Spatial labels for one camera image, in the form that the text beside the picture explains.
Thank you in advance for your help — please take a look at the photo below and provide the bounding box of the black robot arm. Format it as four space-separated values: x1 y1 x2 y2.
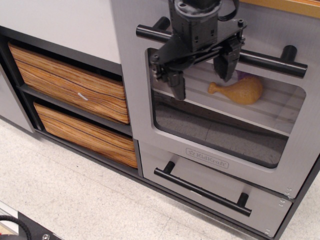
149 0 247 101

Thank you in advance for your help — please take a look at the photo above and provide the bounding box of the black drawer handle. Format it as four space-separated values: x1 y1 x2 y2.
153 161 252 217

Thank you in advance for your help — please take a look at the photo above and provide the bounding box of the wood-pattern storage bin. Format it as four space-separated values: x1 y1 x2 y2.
33 102 138 169
8 42 130 125

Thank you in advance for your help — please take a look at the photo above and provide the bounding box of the black oven door handle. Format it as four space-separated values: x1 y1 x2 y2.
136 17 308 81

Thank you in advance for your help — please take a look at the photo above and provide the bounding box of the dark grey toy kitchen cabinet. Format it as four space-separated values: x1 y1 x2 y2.
0 0 320 240

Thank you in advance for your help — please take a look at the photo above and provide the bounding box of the toy chicken drumstick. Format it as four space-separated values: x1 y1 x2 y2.
207 76 263 105

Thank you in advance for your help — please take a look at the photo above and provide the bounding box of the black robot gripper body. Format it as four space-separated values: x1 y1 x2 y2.
151 7 239 83

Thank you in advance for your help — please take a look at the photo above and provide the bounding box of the grey toy oven door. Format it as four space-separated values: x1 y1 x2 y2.
111 0 320 199

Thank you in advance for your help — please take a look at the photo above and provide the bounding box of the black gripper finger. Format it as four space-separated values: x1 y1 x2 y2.
213 39 241 82
167 71 186 101

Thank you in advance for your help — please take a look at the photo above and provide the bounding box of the lower wood-pattern storage bin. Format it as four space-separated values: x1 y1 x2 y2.
33 102 138 169

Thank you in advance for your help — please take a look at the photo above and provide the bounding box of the upper wood-pattern storage bin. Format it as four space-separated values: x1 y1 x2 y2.
8 42 130 125

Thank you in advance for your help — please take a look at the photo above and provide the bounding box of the grey lower oven drawer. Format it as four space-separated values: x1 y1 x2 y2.
139 142 292 238

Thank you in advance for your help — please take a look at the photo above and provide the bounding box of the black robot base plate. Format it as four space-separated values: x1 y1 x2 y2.
17 211 62 240

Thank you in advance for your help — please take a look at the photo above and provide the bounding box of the black braided cable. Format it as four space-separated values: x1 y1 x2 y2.
0 214 33 240

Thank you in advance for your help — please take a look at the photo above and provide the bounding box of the purple toy eggplant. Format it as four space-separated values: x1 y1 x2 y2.
236 70 250 80

